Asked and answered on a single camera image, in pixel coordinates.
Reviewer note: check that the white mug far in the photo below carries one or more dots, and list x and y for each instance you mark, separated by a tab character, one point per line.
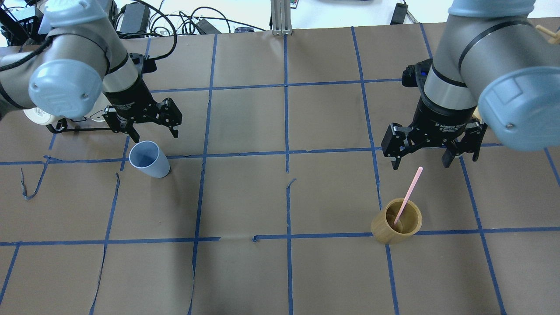
38	116

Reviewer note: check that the bamboo chopstick holder cup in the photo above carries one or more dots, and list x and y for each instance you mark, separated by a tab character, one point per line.
409	224

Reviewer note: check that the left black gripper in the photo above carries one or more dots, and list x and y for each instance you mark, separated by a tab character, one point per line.
130	102

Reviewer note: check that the black power adapter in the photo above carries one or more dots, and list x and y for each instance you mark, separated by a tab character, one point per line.
134	19

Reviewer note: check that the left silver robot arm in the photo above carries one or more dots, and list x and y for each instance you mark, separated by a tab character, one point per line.
81	59

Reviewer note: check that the blue plastic cup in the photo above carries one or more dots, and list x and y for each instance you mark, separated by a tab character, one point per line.
147	157

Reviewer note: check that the pink chopstick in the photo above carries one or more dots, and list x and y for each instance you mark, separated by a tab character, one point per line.
408	194

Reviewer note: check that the black wire mug rack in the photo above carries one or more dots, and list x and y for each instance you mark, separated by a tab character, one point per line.
61	124

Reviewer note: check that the aluminium frame post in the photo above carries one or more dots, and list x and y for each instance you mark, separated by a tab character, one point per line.
281	17

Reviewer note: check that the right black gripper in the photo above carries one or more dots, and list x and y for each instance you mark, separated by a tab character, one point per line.
439	119

